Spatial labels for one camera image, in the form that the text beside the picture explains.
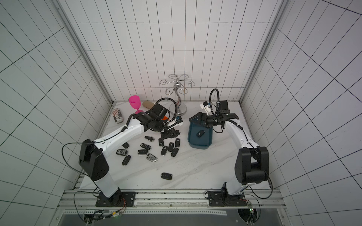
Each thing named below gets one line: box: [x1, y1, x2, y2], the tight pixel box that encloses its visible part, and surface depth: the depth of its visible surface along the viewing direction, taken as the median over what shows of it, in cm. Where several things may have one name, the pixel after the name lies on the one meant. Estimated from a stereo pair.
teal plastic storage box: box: [187, 112, 214, 150], surface depth 97 cm
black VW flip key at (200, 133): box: [196, 129, 206, 138], surface depth 100 cm
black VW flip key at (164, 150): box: [160, 145, 169, 156], surface depth 92 cm
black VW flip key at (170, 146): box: [167, 142, 174, 152], surface depth 94 cm
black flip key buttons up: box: [170, 147, 179, 158], surface depth 91 cm
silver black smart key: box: [146, 153, 159, 163], surface depth 89 cm
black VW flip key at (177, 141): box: [174, 138, 181, 148], surface depth 96 cm
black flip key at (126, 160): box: [121, 154, 132, 166], surface depth 88 cm
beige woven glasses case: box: [142, 101, 156, 109], surface depth 116 cm
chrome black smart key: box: [139, 142, 152, 150], surface depth 94 cm
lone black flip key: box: [160, 172, 173, 181], surface depth 81 cm
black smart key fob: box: [137, 149, 149, 155], surface depth 92 cm
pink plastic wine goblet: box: [128, 95, 144, 115], surface depth 103 cm
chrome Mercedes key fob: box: [144, 135, 155, 142], surface depth 97 cm
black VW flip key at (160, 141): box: [158, 137, 165, 147], surface depth 96 cm
